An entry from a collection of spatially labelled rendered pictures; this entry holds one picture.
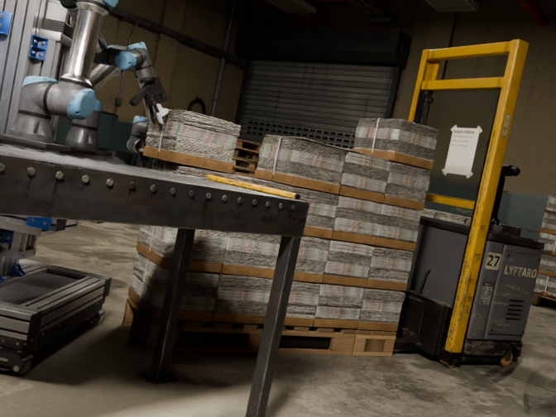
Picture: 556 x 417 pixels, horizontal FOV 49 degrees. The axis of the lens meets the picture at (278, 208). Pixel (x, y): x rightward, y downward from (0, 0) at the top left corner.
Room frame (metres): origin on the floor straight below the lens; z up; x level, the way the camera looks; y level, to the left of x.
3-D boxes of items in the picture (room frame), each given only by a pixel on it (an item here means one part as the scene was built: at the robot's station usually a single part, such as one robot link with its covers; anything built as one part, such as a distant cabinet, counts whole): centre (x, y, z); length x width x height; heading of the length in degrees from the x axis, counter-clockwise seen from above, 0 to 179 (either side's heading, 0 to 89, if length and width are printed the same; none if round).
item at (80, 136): (2.74, 0.92, 0.87); 0.15 x 0.15 x 0.10
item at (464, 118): (3.69, -0.96, 1.28); 0.57 x 0.01 x 0.65; 31
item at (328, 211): (3.08, 0.05, 0.42); 1.17 x 0.39 x 0.83; 121
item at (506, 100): (3.40, -1.12, 0.97); 0.09 x 0.09 x 1.75; 31
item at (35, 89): (2.24, 0.94, 0.98); 0.13 x 0.12 x 0.14; 78
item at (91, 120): (2.74, 0.93, 0.98); 0.13 x 0.12 x 0.14; 64
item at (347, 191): (3.31, -0.32, 0.86); 0.38 x 0.29 x 0.04; 31
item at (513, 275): (3.88, -1.26, 0.40); 0.69 x 0.55 x 0.80; 31
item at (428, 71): (3.97, -0.77, 0.97); 0.09 x 0.09 x 1.75; 31
